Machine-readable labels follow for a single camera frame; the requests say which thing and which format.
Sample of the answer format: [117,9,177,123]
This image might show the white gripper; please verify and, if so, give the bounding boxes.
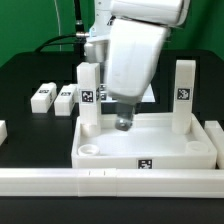
[105,19,169,131]

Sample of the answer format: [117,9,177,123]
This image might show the white desk top tray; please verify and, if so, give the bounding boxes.
[71,113,217,169]

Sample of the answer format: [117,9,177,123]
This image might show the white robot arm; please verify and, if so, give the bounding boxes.
[84,0,191,131]

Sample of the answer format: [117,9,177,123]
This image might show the fiducial marker sheet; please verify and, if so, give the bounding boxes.
[100,84,155,103]

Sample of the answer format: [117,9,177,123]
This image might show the white right fence block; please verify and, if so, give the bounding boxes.
[205,121,224,170]

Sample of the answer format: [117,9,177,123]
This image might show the white fence block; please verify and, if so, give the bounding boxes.
[0,120,7,146]
[205,121,224,170]

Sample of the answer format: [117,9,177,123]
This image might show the white front fence bar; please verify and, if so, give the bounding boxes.
[0,168,224,198]

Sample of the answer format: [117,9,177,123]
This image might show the white left fence block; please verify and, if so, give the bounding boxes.
[0,120,7,146]

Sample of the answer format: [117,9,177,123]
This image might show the black cables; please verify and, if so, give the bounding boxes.
[34,0,91,54]

